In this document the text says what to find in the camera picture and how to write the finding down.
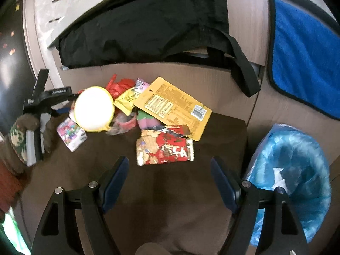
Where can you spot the small colourful printed packet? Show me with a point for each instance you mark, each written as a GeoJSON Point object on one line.
{"type": "Point", "coordinates": [70, 132]}

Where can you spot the blue plastic trash bag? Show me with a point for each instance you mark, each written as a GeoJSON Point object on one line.
{"type": "Point", "coordinates": [292, 164]}

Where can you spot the purple and pink foam toy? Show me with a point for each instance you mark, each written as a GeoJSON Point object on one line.
{"type": "Point", "coordinates": [148, 120]}

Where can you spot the large yellow flat package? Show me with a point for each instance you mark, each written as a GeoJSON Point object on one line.
{"type": "Point", "coordinates": [175, 103]}

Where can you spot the person's left hand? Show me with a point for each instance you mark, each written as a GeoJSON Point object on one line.
{"type": "Point", "coordinates": [18, 140]}

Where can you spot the black tote bag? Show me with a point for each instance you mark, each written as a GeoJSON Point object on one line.
{"type": "Point", "coordinates": [148, 26]}

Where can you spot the small pink packet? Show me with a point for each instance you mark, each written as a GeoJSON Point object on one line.
{"type": "Point", "coordinates": [142, 85]}

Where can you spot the red snack wrapper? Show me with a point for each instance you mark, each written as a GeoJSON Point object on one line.
{"type": "Point", "coordinates": [164, 148]}

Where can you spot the white round lid yellow rim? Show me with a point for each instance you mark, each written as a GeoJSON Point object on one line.
{"type": "Point", "coordinates": [93, 109]}

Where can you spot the dark appliance with stickers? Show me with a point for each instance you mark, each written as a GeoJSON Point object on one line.
{"type": "Point", "coordinates": [13, 58]}

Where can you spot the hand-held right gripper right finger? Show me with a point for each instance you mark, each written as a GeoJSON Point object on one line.
{"type": "Point", "coordinates": [221, 178]}

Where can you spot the red plastic bag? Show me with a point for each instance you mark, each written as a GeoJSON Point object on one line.
{"type": "Point", "coordinates": [119, 86]}

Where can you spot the small yellow sachet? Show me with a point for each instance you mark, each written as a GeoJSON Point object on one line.
{"type": "Point", "coordinates": [127, 99]}

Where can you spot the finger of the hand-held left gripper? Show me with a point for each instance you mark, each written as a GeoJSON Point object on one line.
{"type": "Point", "coordinates": [63, 110]}

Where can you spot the blue towel black edge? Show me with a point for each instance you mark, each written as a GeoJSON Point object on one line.
{"type": "Point", "coordinates": [305, 53]}

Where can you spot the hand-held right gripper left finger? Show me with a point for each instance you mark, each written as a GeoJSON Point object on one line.
{"type": "Point", "coordinates": [117, 176]}

